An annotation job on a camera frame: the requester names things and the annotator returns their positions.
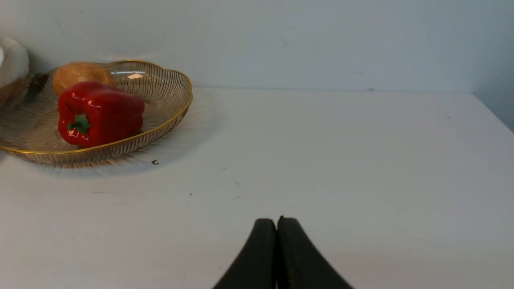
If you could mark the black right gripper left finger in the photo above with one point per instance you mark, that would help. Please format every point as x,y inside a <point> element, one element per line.
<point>254,266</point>

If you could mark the gold wire fruit basket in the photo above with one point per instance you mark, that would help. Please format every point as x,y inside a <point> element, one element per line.
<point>29,115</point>

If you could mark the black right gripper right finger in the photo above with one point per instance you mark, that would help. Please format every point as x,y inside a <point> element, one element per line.
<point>300,265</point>

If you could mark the red bell pepper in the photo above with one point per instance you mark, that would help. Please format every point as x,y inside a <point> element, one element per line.
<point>93,114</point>

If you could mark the white cloth tote bag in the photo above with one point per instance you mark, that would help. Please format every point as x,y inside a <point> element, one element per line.
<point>14,61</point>

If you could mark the brown potato in basket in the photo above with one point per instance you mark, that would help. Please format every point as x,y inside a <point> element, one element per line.
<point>75,72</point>

